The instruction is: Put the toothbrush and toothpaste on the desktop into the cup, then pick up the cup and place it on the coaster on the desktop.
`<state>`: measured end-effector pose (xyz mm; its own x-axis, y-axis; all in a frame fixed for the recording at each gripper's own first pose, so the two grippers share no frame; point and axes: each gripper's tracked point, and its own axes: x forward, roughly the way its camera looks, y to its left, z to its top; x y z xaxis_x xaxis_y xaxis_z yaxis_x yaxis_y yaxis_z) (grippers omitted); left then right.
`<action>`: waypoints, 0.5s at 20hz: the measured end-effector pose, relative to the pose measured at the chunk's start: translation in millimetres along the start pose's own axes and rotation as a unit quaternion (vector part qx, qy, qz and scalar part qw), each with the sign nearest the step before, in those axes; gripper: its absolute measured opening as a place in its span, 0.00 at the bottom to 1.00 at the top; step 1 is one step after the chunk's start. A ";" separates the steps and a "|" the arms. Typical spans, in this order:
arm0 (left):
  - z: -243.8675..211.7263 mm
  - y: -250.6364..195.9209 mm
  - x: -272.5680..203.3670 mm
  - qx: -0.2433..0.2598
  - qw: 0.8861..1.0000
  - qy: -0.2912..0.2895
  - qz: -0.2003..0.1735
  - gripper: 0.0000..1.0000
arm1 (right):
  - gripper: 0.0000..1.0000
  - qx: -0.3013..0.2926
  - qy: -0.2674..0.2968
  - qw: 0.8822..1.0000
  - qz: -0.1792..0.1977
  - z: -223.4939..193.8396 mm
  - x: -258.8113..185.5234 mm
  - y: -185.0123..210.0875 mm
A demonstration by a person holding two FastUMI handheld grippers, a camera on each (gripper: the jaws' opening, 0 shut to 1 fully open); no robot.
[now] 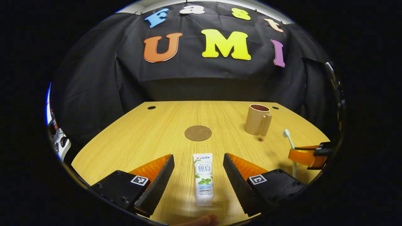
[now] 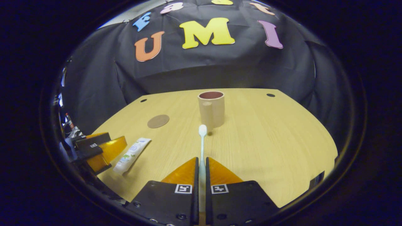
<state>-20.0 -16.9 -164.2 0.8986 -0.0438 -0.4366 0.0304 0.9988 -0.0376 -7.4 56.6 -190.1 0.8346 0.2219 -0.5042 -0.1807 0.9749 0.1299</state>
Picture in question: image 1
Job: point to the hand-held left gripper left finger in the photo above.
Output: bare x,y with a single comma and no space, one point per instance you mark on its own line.
154,191

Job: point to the pale green toothbrush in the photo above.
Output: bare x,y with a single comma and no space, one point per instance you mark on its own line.
287,134

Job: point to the black backdrop cloth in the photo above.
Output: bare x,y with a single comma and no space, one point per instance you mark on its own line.
194,78

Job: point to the round brown coaster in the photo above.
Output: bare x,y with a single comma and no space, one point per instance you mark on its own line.
198,133

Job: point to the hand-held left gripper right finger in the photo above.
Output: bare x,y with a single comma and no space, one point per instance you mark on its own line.
240,188

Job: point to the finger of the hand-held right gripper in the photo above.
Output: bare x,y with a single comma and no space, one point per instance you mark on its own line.
306,157

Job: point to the white toothpaste tube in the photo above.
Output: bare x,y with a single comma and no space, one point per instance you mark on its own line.
203,179

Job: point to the white power strip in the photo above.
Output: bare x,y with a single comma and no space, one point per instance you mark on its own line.
61,146

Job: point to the beige cup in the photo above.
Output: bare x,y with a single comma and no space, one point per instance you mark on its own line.
256,121

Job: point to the wooden desktop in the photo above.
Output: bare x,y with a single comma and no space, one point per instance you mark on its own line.
141,141

